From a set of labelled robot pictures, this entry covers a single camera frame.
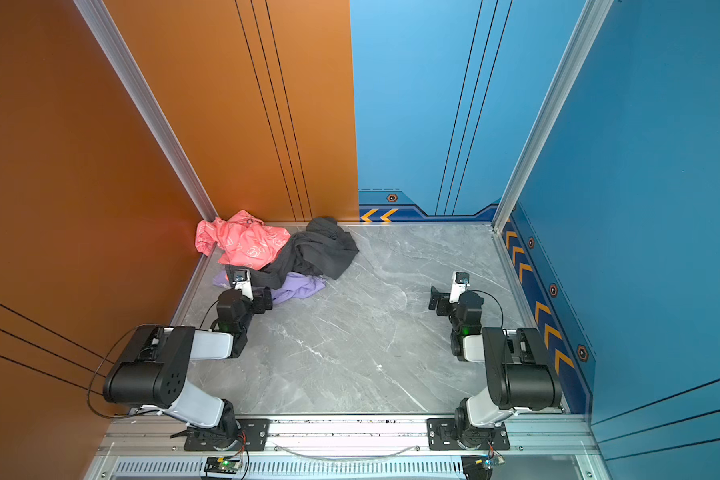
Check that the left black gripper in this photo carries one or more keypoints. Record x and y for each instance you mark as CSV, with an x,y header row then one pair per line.
x,y
261,298

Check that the right small circuit board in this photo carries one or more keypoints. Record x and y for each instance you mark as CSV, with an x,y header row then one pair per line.
x,y
490,461

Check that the aluminium corner post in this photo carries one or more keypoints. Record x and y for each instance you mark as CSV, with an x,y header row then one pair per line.
x,y
582,39
112,43

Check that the pink patterned cloth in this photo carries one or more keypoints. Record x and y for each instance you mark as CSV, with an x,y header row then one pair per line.
x,y
245,240

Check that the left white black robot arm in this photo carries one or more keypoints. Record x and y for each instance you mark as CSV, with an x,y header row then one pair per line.
x,y
150,374

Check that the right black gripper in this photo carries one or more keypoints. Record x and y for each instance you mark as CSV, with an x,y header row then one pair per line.
x,y
439,302

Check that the right aluminium corner post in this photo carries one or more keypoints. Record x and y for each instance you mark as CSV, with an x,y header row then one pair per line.
x,y
582,39

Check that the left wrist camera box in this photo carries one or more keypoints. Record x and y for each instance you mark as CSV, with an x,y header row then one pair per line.
x,y
240,280

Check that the black dark grey cloth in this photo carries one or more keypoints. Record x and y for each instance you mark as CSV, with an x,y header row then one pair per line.
x,y
323,248

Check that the left aluminium corner post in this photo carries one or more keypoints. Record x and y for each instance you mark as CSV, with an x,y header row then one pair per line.
x,y
112,43

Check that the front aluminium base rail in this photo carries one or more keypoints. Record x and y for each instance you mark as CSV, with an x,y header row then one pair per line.
x,y
355,446

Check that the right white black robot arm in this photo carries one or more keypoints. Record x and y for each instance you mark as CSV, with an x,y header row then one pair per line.
x,y
518,375

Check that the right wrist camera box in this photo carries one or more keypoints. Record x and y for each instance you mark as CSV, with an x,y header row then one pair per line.
x,y
459,285

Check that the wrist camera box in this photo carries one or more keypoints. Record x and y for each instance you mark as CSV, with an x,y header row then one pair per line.
x,y
459,285
240,280

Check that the left green circuit board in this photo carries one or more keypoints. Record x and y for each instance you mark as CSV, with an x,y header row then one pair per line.
x,y
223,467

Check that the purple lavender cloth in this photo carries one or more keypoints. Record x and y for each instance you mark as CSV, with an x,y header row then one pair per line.
x,y
296,286

